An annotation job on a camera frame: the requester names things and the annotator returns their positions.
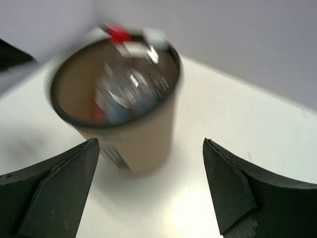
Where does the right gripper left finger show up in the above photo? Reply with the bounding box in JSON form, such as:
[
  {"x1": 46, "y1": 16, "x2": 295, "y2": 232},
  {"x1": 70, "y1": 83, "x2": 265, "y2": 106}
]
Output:
[{"x1": 0, "y1": 138, "x2": 100, "y2": 238}]

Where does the brown bin with black rim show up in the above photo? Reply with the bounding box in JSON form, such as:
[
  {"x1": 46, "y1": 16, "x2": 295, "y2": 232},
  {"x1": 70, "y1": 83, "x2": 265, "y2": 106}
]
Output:
[{"x1": 50, "y1": 34, "x2": 182, "y2": 175}]

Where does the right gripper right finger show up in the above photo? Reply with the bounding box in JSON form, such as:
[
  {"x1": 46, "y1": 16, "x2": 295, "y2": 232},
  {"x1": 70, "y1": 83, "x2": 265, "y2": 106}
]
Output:
[{"x1": 203, "y1": 139, "x2": 317, "y2": 238}]

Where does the blue label water bottle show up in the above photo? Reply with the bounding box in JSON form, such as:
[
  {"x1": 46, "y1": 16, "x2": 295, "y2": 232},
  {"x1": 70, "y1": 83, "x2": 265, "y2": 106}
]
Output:
[
  {"x1": 102, "y1": 68, "x2": 159, "y2": 124},
  {"x1": 137, "y1": 28, "x2": 169, "y2": 108}
]

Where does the red label water bottle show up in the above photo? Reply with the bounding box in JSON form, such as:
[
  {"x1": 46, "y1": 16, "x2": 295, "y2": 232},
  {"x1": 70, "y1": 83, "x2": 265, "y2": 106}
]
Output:
[{"x1": 94, "y1": 27, "x2": 140, "y2": 124}]

